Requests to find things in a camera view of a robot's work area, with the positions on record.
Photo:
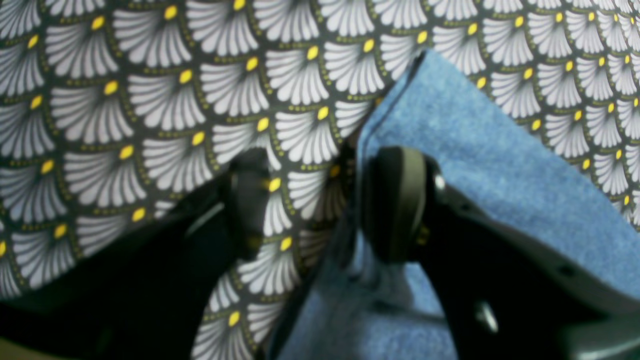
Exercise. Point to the blue T-shirt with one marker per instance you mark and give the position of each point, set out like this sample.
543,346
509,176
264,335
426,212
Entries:
357,307

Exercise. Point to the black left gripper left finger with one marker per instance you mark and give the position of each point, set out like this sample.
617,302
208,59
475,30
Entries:
143,296

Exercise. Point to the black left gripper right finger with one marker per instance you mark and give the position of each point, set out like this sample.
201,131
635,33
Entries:
505,295

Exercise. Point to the fan patterned table cloth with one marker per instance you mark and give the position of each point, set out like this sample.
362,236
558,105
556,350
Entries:
114,111

